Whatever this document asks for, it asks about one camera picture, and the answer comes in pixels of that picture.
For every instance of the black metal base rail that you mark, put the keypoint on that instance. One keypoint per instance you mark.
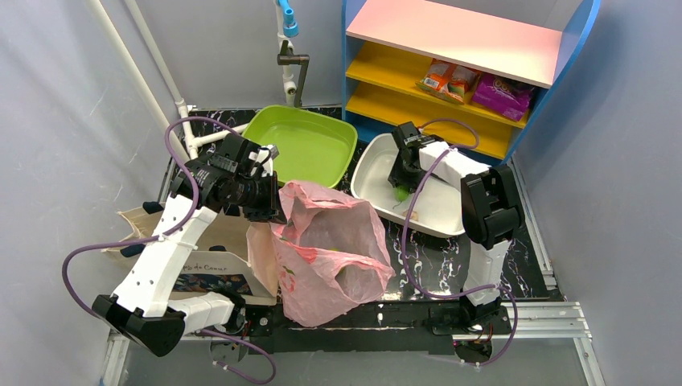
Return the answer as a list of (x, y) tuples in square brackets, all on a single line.
[(423, 326)]

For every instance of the pink plastic grocery bag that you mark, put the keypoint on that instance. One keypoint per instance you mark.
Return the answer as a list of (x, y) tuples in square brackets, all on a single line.
[(329, 257)]

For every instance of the green plastic tray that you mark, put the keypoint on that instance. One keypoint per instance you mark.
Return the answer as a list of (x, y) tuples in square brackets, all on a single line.
[(312, 147)]

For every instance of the small beige food piece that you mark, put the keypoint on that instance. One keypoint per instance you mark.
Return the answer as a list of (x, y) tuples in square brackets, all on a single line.
[(413, 215)]

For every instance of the orange snack packet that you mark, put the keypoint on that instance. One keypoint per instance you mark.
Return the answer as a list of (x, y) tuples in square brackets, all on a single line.
[(447, 81)]

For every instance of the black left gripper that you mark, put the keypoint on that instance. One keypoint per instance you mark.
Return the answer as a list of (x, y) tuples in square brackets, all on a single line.
[(264, 196)]

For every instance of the cream canvas tote bag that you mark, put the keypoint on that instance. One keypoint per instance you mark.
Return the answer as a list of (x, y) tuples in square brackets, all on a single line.
[(220, 262)]

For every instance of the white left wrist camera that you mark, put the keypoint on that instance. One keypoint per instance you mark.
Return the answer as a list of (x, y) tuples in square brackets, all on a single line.
[(263, 161)]

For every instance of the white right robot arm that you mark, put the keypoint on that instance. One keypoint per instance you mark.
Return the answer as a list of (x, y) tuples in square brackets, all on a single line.
[(491, 209)]

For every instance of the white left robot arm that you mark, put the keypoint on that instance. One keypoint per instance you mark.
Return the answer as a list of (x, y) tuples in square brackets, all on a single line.
[(241, 174)]

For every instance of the metal faucet bracket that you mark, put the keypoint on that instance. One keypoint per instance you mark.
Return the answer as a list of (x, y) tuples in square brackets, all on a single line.
[(295, 69)]

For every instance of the white plastic tray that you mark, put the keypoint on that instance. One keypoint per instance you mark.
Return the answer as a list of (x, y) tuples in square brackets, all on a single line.
[(438, 205)]

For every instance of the purple snack packet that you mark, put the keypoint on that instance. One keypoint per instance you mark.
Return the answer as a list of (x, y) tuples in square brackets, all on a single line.
[(509, 98)]

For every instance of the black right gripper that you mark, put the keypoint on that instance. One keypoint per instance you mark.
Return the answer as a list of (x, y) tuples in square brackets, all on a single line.
[(401, 174)]

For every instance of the blue yellow pink shelf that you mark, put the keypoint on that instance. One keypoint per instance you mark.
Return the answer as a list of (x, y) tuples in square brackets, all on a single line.
[(388, 46)]

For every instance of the white pvc pipe frame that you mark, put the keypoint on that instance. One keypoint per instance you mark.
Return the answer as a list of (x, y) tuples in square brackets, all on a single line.
[(130, 36)]

